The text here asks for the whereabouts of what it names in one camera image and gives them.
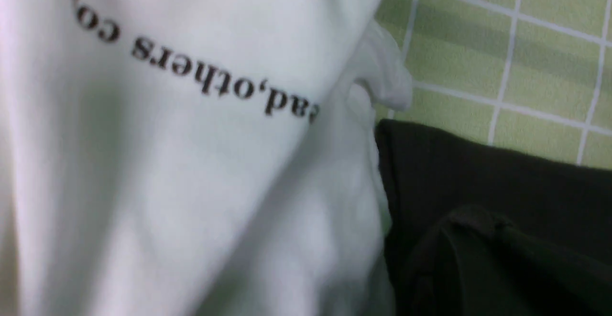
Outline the dark gray long-sleeve top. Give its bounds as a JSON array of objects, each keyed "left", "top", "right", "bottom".
[{"left": 374, "top": 120, "right": 612, "bottom": 316}]

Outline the white crumpled shirt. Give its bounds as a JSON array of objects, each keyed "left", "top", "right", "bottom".
[{"left": 1, "top": 0, "right": 411, "bottom": 316}]

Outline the green checkered table mat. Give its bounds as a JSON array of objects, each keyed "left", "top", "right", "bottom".
[{"left": 376, "top": 0, "right": 611, "bottom": 169}]

